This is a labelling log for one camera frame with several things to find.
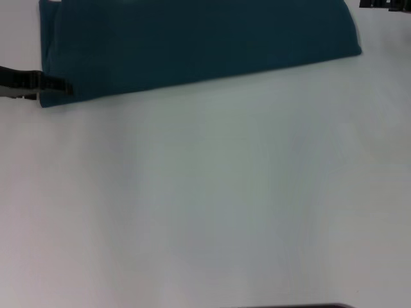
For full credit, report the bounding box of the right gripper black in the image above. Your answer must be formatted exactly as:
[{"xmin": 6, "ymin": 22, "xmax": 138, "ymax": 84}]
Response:
[{"xmin": 358, "ymin": 0, "xmax": 411, "ymax": 12}]

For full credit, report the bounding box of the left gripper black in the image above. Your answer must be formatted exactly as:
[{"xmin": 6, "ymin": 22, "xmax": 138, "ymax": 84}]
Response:
[{"xmin": 0, "ymin": 65, "xmax": 74, "ymax": 103}]

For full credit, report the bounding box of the teal blue printed t-shirt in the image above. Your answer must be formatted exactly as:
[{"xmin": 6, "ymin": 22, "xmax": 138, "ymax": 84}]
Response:
[{"xmin": 38, "ymin": 0, "xmax": 363, "ymax": 109}]

